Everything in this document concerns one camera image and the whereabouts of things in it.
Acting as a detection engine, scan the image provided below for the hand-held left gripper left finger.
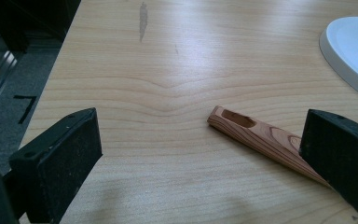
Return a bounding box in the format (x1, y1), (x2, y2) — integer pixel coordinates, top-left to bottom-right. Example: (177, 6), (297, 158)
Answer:
(8, 107), (103, 224)

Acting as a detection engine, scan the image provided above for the white plate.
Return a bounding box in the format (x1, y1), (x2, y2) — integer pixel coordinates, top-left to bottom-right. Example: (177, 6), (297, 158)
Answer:
(319, 16), (358, 105)

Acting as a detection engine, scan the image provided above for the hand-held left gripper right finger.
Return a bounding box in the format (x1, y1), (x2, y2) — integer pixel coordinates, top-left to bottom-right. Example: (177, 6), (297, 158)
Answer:
(298, 108), (358, 224)

